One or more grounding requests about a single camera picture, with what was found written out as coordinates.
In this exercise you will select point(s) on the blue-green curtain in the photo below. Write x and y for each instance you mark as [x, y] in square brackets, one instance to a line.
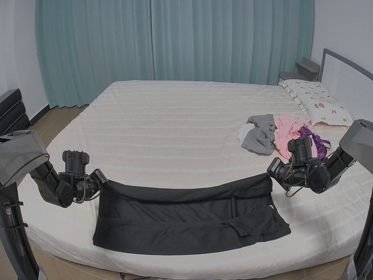
[96, 39]
[230, 31]

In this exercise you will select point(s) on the bed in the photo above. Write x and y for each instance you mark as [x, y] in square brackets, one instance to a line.
[163, 127]

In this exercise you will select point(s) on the white printed pillow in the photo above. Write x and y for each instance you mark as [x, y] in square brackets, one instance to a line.
[317, 102]

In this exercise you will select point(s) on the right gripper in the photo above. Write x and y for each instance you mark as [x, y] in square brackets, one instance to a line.
[276, 169]

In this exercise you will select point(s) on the white garment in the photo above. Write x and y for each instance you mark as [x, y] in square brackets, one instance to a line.
[242, 133]

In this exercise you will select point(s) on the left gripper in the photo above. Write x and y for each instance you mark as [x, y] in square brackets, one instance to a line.
[99, 181]

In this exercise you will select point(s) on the grey bedside table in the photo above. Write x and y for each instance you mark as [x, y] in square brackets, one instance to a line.
[306, 68]

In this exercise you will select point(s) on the black long-sleeved top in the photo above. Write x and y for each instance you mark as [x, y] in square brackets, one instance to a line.
[174, 208]

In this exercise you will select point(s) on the black chest of drawers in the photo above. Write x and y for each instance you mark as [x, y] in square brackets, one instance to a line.
[13, 109]

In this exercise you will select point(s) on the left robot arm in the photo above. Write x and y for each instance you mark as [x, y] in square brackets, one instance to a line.
[43, 179]

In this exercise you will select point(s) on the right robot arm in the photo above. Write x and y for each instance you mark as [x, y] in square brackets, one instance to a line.
[335, 165]

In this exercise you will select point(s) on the pink garment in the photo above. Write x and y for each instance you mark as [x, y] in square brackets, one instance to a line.
[282, 138]

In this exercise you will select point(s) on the grey garment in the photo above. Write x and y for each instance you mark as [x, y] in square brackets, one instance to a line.
[259, 138]

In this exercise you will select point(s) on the purple garment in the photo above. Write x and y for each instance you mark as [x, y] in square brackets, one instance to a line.
[319, 144]

